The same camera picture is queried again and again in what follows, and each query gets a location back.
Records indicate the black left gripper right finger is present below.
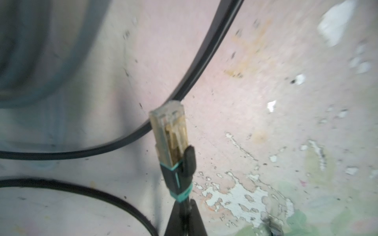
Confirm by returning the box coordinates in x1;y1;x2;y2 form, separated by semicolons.
187;199;208;236

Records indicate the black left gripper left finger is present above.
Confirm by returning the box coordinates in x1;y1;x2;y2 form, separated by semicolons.
164;202;185;236

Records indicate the long black ethernet cable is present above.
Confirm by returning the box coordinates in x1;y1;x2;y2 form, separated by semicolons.
0;0;246;161

